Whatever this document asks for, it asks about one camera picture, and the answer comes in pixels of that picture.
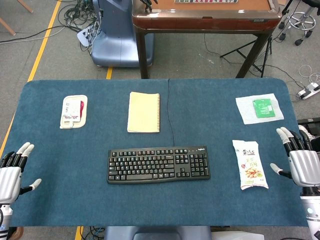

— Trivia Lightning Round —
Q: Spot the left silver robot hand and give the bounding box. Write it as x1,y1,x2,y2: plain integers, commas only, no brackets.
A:
0,142,42,204

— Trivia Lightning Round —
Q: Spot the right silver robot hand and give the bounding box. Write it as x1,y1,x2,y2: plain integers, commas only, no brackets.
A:
269,126,320,196

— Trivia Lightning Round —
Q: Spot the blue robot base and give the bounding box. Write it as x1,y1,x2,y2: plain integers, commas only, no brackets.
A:
90,0,155,68

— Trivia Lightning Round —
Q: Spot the black computer keyboard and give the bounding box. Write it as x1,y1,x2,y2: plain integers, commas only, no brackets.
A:
107,145,211,185

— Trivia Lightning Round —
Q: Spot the white peanut snack bag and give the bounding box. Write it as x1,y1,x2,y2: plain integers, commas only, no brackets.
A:
231,139,269,191

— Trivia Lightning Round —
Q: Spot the green sachet packet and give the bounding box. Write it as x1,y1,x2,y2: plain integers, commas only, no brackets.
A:
252,98,277,119

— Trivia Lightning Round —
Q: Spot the white power strip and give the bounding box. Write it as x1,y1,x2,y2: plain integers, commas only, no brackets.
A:
296,82,320,100

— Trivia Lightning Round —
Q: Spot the white cloth napkin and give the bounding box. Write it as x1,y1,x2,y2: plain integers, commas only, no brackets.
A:
235,93,285,125

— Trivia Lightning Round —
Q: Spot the cream pouch with cards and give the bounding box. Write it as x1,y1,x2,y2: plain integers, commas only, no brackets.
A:
59,94,89,130

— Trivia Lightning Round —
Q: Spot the black tripod stand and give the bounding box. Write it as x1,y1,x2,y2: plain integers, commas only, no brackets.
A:
219,37,273,78

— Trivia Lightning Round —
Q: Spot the rolling stool chrome base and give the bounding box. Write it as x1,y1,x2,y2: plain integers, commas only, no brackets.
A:
277,0,317,47

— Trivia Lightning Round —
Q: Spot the blue felt table mat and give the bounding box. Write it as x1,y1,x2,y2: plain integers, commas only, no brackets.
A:
0,78,316,228

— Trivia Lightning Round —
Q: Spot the yellow spiral notebook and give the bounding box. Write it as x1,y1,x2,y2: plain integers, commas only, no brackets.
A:
126,91,161,134

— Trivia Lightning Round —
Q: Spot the wooden furniture leg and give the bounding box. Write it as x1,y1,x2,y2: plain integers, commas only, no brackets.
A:
0,0,34,36

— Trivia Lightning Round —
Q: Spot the blue grey robot torso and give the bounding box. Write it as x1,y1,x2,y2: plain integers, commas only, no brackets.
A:
103,225,265,240

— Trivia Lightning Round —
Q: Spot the grey power strip with plugs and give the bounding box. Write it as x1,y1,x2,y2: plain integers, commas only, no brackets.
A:
76,20,102,47

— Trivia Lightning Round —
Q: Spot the brown mahjong table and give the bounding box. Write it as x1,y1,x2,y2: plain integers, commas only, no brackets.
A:
131,0,282,80

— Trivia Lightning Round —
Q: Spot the coiled white cable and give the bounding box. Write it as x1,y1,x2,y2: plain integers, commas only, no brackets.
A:
298,64,320,84

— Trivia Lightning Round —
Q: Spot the black keyboard cable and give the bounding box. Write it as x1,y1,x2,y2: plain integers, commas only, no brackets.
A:
166,78,176,147

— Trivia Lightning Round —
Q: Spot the tangled black cable bundle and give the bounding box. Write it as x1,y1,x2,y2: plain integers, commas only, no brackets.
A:
57,0,103,33

